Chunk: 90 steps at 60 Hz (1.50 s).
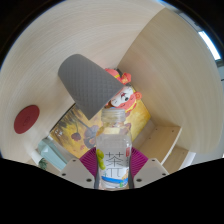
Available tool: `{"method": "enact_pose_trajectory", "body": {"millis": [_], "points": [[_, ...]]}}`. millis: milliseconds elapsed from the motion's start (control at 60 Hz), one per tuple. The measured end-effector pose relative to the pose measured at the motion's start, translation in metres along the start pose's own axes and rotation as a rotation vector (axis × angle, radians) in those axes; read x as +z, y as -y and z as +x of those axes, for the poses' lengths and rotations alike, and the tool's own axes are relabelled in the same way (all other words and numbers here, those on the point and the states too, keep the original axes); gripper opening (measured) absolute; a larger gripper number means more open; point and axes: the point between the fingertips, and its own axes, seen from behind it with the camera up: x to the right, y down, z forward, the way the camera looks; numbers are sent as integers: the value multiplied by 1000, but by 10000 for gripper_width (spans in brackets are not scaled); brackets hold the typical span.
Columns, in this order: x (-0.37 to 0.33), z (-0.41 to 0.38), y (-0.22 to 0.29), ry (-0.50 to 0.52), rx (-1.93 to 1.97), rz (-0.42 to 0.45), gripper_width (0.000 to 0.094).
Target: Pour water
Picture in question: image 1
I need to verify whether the light wooden shelf unit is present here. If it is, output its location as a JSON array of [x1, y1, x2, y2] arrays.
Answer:
[[138, 124, 196, 174]]

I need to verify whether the clear plastic drink bottle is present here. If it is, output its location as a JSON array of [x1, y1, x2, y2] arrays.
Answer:
[[95, 107, 133, 190]]

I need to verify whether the teal faceted vase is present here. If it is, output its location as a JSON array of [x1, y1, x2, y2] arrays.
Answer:
[[37, 138, 73, 171]]

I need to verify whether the flat round red coaster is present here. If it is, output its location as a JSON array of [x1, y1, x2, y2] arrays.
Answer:
[[13, 104, 41, 135]]

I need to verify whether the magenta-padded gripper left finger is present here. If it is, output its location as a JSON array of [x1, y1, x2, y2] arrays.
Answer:
[[59, 147, 100, 190]]

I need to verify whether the yellow poppy flower painting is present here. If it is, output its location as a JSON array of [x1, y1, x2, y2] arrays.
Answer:
[[49, 94, 152, 159]]

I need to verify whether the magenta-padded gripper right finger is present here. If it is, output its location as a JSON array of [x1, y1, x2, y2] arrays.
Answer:
[[128, 147, 170, 189]]

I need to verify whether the red orange plush toy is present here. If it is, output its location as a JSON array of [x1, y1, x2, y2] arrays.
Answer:
[[104, 68, 143, 116]]

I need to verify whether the grey textured mug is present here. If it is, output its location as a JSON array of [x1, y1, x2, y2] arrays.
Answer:
[[57, 53, 125, 121]]

